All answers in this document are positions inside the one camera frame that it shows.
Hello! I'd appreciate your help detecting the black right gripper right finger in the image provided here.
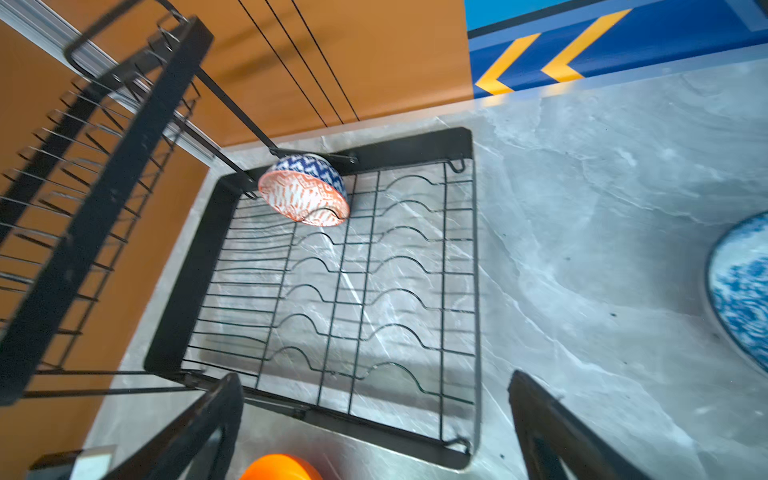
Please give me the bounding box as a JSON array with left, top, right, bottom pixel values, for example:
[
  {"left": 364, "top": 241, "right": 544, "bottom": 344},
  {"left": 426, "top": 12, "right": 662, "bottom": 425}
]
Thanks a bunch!
[{"left": 508, "top": 370, "right": 648, "bottom": 479}]

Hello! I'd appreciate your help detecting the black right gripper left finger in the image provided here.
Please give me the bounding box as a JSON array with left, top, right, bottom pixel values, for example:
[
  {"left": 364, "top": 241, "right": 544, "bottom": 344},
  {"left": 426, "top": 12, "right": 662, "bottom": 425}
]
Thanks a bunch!
[{"left": 105, "top": 374, "right": 244, "bottom": 479}]

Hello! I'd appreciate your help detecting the red and blue patterned bowl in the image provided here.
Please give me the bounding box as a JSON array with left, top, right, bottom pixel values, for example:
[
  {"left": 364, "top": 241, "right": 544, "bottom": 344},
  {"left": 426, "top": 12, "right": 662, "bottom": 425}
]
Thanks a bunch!
[{"left": 258, "top": 153, "right": 350, "bottom": 227}]

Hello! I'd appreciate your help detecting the black metal dish rack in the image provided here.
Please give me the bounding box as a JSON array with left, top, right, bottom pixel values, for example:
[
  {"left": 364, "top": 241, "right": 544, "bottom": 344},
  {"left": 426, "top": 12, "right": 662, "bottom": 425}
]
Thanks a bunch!
[{"left": 1, "top": 1, "right": 481, "bottom": 470}]

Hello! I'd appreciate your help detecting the orange plastic bowl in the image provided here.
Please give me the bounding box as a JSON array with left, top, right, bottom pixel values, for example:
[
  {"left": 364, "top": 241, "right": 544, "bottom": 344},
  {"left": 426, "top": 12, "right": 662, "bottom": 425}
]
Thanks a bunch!
[{"left": 240, "top": 454, "right": 322, "bottom": 480}]

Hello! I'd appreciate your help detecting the blue floral white bowl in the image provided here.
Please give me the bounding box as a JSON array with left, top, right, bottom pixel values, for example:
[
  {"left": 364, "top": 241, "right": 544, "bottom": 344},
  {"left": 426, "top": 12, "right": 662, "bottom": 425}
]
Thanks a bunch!
[{"left": 702, "top": 212, "right": 767, "bottom": 375}]

